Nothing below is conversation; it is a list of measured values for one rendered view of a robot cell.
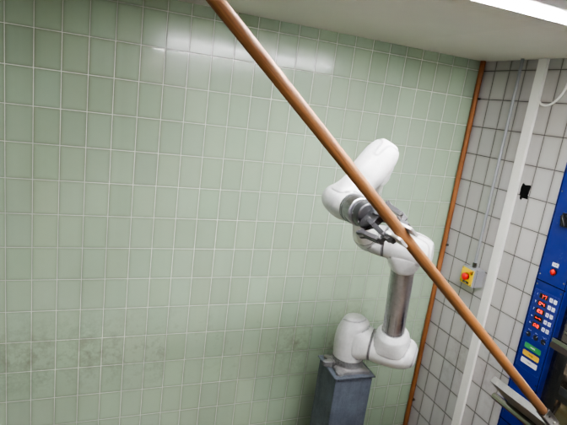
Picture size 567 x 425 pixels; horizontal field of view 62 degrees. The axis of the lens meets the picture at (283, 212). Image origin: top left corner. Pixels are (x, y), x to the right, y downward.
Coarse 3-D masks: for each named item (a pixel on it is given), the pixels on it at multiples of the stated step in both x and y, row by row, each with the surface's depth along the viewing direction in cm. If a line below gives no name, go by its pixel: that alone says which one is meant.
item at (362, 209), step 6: (360, 204) 134; (366, 204) 133; (354, 210) 135; (360, 210) 133; (366, 210) 134; (354, 216) 134; (360, 216) 133; (372, 216) 131; (378, 216) 129; (354, 222) 136; (360, 222) 133; (366, 222) 131; (378, 222) 130; (366, 228) 132; (372, 228) 130
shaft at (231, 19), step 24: (216, 0) 89; (240, 24) 91; (264, 72) 97; (288, 96) 99; (312, 120) 102; (336, 144) 105; (384, 216) 115; (408, 240) 119; (432, 264) 124; (480, 336) 137; (504, 360) 143
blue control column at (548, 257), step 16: (560, 192) 210; (560, 208) 209; (560, 240) 209; (544, 256) 216; (560, 256) 208; (544, 272) 216; (560, 272) 208; (544, 288) 215; (560, 288) 208; (560, 320) 209; (544, 368) 214; (512, 384) 230; (528, 384) 221; (512, 416) 229
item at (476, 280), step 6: (462, 270) 258; (468, 270) 254; (474, 270) 250; (480, 270) 252; (468, 276) 253; (474, 276) 250; (480, 276) 252; (462, 282) 258; (468, 282) 253; (474, 282) 251; (480, 282) 253
